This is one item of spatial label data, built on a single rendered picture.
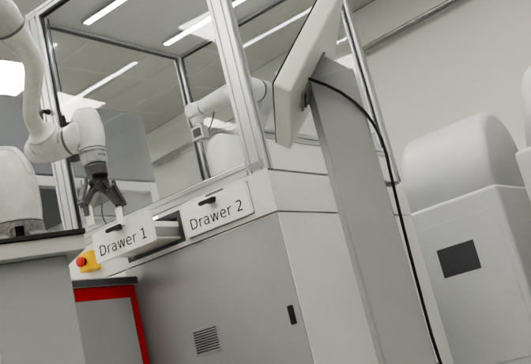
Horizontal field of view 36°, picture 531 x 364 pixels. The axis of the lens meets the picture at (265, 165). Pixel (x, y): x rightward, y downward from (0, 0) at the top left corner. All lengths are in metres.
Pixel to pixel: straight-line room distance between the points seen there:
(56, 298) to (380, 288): 0.81
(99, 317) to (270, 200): 0.71
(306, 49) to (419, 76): 4.02
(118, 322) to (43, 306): 0.80
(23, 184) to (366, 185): 0.89
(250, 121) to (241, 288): 0.55
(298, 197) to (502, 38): 3.22
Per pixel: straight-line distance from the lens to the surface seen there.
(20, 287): 2.11
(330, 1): 2.03
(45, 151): 2.86
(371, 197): 2.06
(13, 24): 2.58
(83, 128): 2.81
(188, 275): 2.83
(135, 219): 2.79
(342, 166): 2.07
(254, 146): 2.66
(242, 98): 2.71
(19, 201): 2.18
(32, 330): 2.10
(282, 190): 2.65
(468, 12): 5.85
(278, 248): 2.59
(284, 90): 1.94
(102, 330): 2.83
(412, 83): 5.99
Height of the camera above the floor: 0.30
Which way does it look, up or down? 14 degrees up
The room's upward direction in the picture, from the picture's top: 14 degrees counter-clockwise
